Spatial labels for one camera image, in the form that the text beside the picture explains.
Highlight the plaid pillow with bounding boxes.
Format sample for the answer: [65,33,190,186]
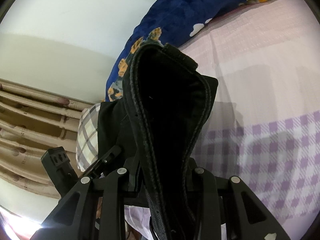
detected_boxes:
[76,103,101,172]

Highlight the black pants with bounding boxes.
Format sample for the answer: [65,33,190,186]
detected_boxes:
[98,43,218,239]

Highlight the beige wooden headboard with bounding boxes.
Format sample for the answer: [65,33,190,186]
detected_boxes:
[1,80,91,199]

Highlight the pink purple bed sheet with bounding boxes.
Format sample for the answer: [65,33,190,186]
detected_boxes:
[123,0,320,240]

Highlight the navy cat print pillow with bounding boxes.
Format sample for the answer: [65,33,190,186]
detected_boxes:
[105,0,269,101]

